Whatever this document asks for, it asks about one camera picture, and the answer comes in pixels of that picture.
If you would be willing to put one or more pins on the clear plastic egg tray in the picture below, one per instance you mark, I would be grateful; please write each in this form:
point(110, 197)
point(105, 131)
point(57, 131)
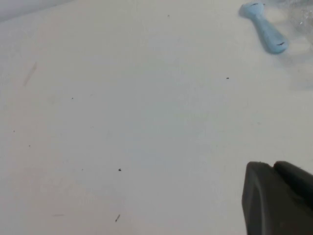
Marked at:
point(303, 24)

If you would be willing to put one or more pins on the light blue plastic fork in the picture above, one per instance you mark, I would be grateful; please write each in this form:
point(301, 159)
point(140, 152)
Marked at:
point(266, 31)

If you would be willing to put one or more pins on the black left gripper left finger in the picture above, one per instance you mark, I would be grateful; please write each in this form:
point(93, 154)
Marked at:
point(269, 208)

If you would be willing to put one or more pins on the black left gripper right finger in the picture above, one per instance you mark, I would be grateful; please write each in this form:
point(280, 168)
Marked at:
point(298, 181)

